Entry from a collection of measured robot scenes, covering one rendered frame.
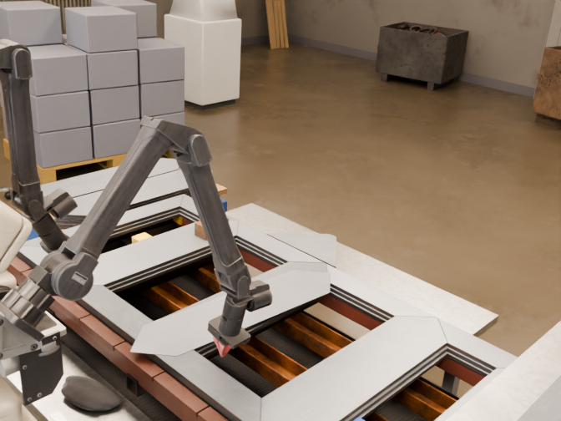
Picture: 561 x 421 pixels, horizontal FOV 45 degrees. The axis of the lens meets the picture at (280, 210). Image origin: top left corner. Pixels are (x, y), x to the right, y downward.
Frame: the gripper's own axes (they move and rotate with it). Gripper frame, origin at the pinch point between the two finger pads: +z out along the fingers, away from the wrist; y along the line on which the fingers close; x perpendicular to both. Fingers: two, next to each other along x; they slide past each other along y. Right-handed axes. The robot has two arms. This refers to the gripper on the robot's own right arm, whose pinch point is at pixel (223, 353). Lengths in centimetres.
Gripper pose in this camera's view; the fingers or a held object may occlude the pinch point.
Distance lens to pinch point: 182.5
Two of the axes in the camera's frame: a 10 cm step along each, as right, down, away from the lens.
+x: -7.0, 2.6, -6.7
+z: -2.2, 8.1, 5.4
